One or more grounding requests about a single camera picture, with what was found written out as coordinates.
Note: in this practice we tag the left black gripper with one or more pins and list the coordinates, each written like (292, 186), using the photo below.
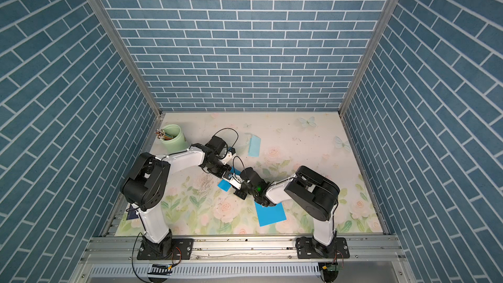
(226, 169)

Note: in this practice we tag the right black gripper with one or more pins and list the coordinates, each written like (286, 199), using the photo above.
(240, 194)

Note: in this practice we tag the blue paper sheet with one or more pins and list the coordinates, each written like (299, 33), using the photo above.
(270, 215)
(224, 184)

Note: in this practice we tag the light blue square paper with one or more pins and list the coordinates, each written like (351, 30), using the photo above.
(254, 146)

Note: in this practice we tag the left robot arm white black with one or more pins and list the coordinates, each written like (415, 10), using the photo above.
(144, 187)

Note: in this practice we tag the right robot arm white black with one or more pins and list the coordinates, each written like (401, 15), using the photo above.
(317, 195)

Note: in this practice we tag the green pencil cup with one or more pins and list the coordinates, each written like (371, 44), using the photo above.
(178, 143)

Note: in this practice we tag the dark blue notebook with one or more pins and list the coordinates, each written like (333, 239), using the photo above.
(131, 214)

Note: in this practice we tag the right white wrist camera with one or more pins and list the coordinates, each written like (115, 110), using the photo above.
(235, 180)

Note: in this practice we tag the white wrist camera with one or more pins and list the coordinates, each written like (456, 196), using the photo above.
(235, 180)
(230, 154)

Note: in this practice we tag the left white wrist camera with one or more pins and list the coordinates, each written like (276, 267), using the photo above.
(230, 154)

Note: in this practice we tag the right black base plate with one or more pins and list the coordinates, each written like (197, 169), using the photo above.
(308, 248)

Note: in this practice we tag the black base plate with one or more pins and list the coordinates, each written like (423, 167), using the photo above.
(171, 248)
(308, 248)

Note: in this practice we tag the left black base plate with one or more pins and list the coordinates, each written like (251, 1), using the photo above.
(171, 248)

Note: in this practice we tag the aluminium mounting rail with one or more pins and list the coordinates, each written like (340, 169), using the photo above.
(247, 248)

